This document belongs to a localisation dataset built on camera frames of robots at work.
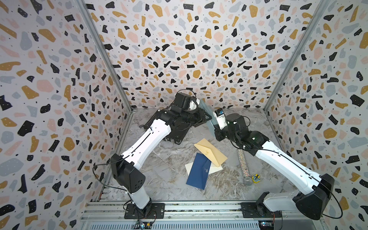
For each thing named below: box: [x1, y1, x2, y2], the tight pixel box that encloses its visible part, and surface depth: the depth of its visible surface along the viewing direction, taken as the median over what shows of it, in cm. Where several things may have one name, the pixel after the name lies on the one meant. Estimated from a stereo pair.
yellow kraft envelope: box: [193, 138, 229, 168], surface depth 96 cm
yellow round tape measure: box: [251, 173, 261, 184], surface depth 86 cm
